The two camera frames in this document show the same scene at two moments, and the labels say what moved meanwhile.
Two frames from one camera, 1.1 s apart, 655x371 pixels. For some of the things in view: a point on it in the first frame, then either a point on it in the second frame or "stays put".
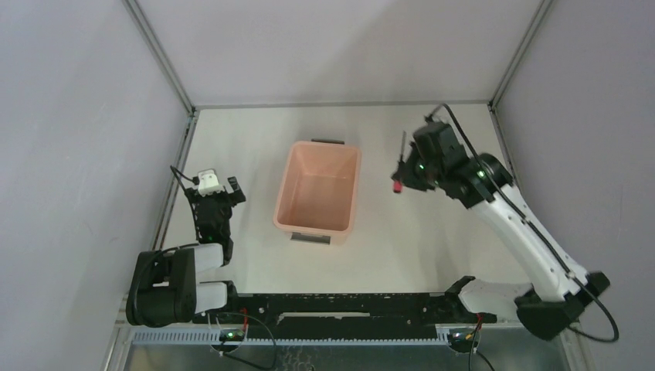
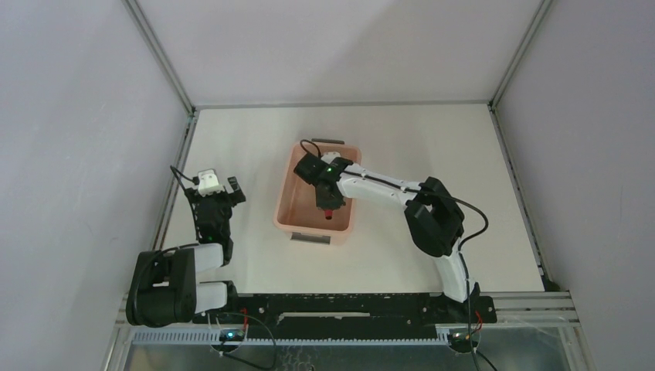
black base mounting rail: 335,315 stays put
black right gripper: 405,173 -> 328,204
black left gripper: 214,197 stays put
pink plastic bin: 317,192 stays put
